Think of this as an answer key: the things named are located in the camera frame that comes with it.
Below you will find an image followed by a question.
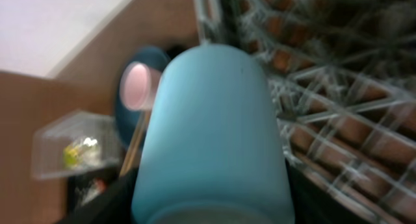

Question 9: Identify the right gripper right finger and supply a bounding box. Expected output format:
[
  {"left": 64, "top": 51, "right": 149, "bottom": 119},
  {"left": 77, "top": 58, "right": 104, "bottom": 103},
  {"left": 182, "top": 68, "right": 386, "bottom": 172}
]
[{"left": 285, "top": 160, "right": 367, "bottom": 224}]

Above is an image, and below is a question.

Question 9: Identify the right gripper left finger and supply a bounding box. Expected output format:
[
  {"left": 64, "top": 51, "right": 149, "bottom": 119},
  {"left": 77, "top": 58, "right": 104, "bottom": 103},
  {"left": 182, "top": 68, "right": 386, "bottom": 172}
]
[{"left": 58, "top": 168, "right": 138, "bottom": 224}]

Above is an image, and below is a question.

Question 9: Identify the yellow green snack wrapper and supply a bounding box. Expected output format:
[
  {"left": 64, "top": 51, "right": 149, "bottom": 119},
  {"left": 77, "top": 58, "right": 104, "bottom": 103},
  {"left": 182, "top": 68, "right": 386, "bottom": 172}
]
[{"left": 62, "top": 137, "right": 101, "bottom": 169}]

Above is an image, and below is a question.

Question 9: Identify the light blue cup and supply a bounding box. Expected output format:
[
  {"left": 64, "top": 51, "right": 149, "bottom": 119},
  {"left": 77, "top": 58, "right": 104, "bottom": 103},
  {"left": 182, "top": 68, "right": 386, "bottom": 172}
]
[{"left": 131, "top": 44, "right": 295, "bottom": 223}]

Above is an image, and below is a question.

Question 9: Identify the pink cup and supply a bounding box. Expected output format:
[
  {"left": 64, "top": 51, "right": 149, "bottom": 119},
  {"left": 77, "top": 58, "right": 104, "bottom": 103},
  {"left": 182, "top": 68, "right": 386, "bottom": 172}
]
[{"left": 119, "top": 62, "right": 162, "bottom": 111}]

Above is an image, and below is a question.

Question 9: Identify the grey dishwasher rack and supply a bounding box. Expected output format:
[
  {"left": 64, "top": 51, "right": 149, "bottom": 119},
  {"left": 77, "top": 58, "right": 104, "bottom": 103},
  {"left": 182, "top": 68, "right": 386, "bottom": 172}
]
[{"left": 194, "top": 0, "right": 415, "bottom": 223}]

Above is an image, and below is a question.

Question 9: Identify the black plastic tray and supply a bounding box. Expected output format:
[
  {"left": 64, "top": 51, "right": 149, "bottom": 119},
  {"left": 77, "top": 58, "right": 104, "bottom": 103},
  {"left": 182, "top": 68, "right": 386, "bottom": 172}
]
[{"left": 66, "top": 167, "right": 118, "bottom": 214}]

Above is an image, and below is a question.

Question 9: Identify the right wooden chopstick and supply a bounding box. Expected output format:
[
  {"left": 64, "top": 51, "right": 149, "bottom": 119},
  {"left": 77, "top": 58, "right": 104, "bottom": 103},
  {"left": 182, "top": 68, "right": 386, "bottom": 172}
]
[{"left": 119, "top": 111, "right": 151, "bottom": 177}]

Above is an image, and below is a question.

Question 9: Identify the clear plastic bin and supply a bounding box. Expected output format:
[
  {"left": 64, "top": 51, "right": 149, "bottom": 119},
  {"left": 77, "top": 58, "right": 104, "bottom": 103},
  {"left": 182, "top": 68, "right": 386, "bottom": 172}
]
[{"left": 31, "top": 111, "right": 122, "bottom": 180}]

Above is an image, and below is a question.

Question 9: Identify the dark blue plate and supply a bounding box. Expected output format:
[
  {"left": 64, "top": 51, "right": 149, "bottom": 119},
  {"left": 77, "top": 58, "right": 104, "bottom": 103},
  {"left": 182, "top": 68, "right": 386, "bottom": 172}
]
[{"left": 114, "top": 46, "right": 170, "bottom": 150}]

